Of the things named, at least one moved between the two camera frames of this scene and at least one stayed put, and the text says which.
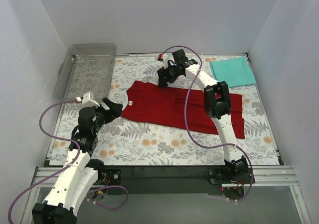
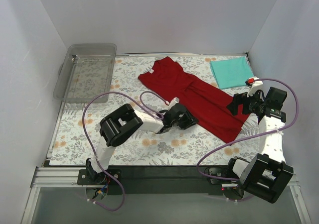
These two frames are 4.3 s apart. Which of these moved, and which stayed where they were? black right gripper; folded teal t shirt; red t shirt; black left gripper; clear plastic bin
Moved: red t shirt; black right gripper; black left gripper
Stayed: folded teal t shirt; clear plastic bin
